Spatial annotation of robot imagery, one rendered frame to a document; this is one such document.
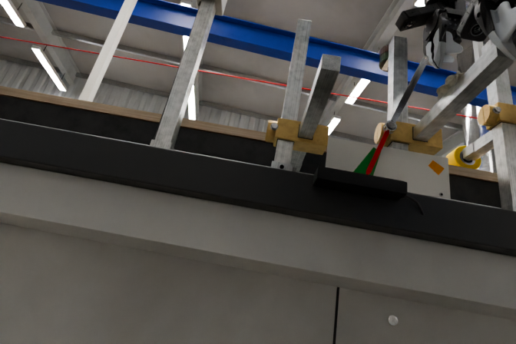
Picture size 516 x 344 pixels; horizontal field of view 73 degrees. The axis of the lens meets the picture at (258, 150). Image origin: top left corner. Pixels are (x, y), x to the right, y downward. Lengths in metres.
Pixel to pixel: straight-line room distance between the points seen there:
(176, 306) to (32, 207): 0.38
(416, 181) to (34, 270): 0.90
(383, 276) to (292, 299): 0.25
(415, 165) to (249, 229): 0.38
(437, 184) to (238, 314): 0.53
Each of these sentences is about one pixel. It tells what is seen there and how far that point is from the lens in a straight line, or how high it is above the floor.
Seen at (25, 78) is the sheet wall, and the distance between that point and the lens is 10.31.
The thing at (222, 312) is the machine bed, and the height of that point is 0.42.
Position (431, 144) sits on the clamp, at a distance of 0.85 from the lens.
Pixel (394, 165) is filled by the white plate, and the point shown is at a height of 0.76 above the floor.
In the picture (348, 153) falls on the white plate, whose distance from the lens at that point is 0.76.
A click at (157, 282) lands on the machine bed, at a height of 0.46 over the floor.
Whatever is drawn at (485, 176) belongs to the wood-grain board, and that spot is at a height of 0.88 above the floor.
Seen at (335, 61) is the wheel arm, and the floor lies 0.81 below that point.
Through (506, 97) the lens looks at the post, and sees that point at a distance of 1.03.
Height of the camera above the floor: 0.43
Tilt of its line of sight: 25 degrees up
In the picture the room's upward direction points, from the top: 11 degrees clockwise
